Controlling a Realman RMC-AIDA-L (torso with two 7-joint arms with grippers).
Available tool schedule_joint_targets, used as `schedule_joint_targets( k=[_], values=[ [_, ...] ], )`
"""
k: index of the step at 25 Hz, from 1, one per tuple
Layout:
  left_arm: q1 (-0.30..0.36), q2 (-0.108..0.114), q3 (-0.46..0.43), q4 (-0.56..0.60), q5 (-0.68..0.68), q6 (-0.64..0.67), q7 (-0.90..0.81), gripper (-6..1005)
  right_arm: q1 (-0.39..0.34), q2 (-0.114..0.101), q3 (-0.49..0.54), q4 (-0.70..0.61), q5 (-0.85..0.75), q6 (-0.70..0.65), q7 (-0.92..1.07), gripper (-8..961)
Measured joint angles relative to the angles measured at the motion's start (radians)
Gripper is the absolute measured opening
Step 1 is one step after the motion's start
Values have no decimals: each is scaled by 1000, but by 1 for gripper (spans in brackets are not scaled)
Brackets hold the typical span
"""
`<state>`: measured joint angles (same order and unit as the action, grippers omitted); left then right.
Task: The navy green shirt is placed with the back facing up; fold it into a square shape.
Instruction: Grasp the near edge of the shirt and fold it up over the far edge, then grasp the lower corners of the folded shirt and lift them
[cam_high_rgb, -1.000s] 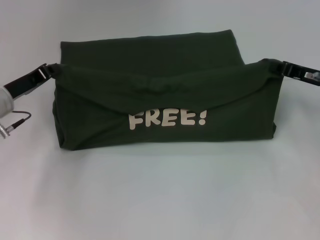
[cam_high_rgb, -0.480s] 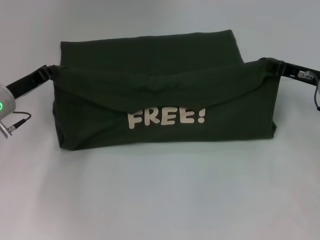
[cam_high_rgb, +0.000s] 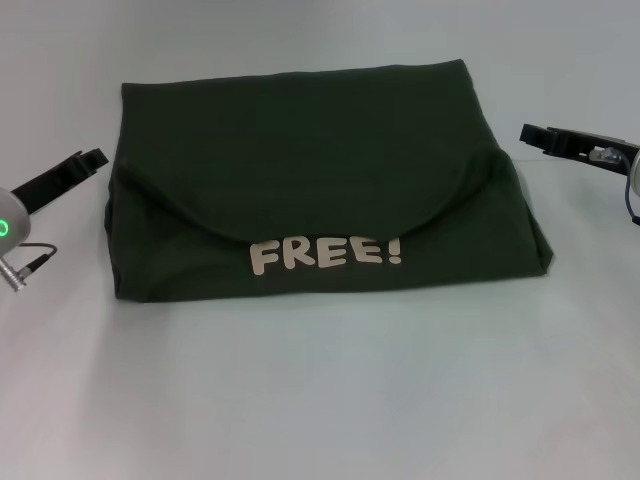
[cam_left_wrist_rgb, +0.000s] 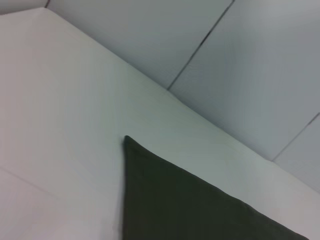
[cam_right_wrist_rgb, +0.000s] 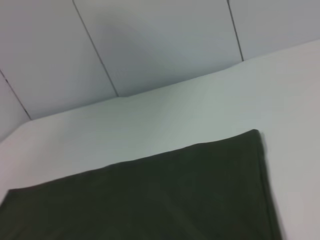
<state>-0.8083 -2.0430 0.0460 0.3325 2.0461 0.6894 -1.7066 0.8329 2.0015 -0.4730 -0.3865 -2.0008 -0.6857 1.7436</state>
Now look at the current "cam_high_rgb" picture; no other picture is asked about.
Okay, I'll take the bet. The dark green t-shirt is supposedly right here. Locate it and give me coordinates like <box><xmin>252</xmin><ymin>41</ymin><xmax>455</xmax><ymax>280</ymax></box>
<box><xmin>102</xmin><ymin>58</ymin><xmax>555</xmax><ymax>307</ymax></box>

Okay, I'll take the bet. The left arm metal cable connector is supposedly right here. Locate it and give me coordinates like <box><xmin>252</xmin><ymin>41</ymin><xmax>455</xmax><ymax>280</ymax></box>
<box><xmin>0</xmin><ymin>264</ymin><xmax>26</xmax><ymax>295</ymax></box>

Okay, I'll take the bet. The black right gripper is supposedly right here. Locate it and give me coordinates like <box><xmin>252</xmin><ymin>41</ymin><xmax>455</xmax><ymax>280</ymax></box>
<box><xmin>519</xmin><ymin>123</ymin><xmax>640</xmax><ymax>175</ymax></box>

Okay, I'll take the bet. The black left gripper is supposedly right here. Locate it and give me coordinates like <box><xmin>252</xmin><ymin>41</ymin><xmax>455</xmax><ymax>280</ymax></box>
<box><xmin>10</xmin><ymin>147</ymin><xmax>111</xmax><ymax>214</ymax></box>

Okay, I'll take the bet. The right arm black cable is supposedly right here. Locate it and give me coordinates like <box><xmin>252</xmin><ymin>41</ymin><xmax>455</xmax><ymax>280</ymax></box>
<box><xmin>618</xmin><ymin>154</ymin><xmax>640</xmax><ymax>226</ymax></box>

